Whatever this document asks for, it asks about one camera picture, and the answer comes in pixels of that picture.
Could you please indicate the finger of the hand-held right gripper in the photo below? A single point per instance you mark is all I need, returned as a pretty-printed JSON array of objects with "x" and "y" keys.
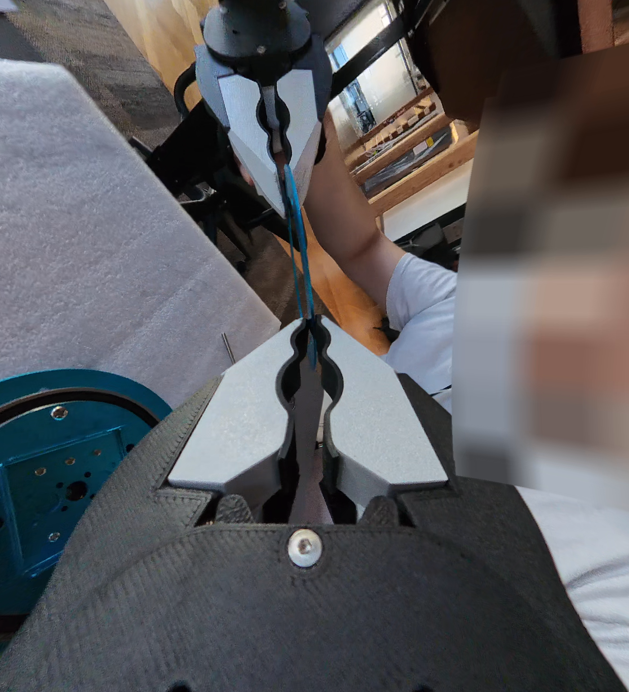
[
  {"x": 241, "y": 124},
  {"x": 306, "y": 119}
]

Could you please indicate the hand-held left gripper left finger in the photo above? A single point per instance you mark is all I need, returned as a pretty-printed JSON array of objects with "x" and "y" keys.
[{"x": 228, "y": 427}]

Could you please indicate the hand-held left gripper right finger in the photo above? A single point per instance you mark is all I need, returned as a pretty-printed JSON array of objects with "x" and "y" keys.
[{"x": 379, "y": 427}]

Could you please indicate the round blue metal turntable base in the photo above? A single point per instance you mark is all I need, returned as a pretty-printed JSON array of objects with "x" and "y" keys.
[{"x": 38, "y": 476}]

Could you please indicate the person's right forearm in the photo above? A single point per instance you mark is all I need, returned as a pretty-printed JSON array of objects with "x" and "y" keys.
[{"x": 347, "y": 227}]

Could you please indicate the black office chair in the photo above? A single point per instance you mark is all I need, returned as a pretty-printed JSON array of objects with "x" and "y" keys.
[{"x": 195, "y": 157}]

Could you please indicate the small metal screw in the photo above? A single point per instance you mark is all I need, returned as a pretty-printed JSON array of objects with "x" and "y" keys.
[{"x": 227, "y": 347}]

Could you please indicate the wooden shelf unit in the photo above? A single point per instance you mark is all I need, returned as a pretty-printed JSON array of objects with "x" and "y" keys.
[{"x": 417, "y": 173}]

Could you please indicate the white foam sheet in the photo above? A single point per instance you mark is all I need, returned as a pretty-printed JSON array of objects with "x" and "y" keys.
[{"x": 76, "y": 216}]

